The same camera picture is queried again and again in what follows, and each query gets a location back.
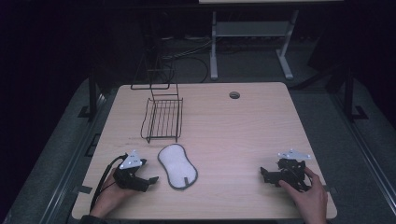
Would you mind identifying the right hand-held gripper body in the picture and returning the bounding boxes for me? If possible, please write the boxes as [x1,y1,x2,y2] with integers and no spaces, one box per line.
[264,148,312,192]

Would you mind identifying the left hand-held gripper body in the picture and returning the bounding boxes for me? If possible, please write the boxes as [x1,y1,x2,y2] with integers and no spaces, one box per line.
[112,149,150,193]

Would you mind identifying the white sponge with grey edge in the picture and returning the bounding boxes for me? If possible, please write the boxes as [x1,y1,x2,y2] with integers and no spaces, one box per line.
[157,143,199,190]

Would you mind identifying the black wire rack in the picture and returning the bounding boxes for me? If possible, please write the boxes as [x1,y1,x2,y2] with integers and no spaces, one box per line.
[130,46,184,145]

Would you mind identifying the person's right hand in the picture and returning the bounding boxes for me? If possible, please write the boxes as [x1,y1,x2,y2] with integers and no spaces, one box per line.
[278,166,329,224]

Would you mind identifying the person's left hand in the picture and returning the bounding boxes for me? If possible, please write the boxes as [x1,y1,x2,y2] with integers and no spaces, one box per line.
[90,169,138,219]

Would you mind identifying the grey metal stand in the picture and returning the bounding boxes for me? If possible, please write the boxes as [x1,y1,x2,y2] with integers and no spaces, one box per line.
[209,9,299,81]

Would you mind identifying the black cable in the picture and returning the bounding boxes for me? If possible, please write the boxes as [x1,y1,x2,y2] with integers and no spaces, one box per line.
[89,153,129,213]

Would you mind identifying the black metal post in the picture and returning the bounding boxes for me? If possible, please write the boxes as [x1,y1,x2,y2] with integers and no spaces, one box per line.
[78,66,100,120]
[342,64,369,123]

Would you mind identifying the floor cables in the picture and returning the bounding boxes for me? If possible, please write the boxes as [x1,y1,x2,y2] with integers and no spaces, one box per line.
[160,36,216,84]

